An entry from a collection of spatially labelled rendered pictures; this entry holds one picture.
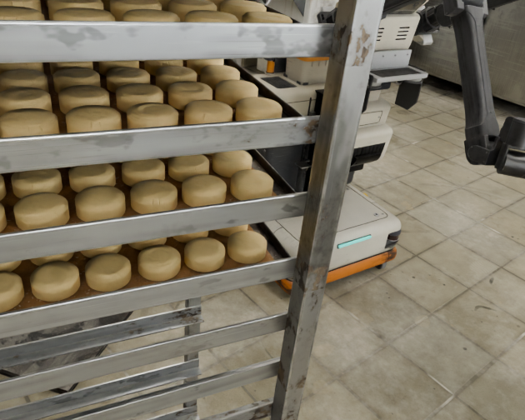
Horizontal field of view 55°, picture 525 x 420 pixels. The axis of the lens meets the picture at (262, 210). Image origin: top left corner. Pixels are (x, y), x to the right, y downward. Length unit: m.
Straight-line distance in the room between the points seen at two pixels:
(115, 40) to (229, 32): 0.10
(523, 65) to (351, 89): 4.45
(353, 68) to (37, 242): 0.33
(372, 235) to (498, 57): 3.07
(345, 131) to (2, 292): 0.39
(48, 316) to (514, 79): 4.66
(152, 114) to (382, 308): 1.85
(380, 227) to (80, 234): 1.86
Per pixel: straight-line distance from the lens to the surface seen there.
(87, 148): 0.46
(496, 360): 2.23
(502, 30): 4.99
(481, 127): 1.26
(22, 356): 1.18
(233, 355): 1.92
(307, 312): 0.63
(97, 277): 0.58
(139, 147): 0.46
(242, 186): 0.57
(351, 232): 2.16
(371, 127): 1.99
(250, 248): 0.62
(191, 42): 0.44
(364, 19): 0.48
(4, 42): 0.43
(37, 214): 0.52
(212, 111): 0.52
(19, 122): 0.49
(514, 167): 1.22
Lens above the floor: 1.42
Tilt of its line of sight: 31 degrees down
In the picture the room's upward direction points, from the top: 6 degrees clockwise
